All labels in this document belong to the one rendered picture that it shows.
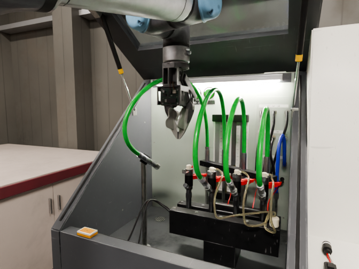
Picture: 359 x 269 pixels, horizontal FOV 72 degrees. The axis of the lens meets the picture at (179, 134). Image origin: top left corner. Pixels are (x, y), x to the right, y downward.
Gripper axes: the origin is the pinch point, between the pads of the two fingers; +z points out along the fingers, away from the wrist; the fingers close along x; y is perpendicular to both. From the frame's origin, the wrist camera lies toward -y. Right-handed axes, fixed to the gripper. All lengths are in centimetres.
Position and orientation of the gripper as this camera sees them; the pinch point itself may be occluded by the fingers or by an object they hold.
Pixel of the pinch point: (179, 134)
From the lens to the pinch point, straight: 73.4
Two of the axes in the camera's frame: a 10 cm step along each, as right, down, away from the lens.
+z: 0.0, 9.9, 1.1
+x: 9.1, 0.4, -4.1
